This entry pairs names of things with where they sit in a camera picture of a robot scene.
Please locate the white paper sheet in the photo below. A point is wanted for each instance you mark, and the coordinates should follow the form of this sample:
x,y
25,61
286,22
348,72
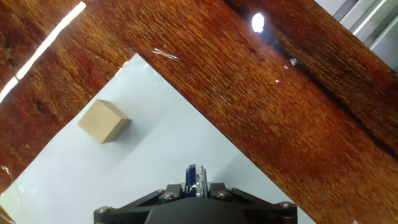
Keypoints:
x,y
155,140

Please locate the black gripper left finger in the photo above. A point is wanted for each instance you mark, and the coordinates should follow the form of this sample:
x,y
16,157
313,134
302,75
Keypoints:
x,y
174,189

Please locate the glossy brown wooden board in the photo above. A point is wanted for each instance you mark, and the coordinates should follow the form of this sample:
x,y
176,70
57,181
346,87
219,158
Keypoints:
x,y
248,93

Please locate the small wooden cube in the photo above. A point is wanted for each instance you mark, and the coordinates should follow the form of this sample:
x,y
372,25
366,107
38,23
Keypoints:
x,y
102,123

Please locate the blue transparent correction tape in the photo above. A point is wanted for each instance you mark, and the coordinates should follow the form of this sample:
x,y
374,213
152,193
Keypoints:
x,y
196,180

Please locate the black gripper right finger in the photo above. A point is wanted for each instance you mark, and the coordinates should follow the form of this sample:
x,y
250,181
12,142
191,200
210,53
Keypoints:
x,y
217,189

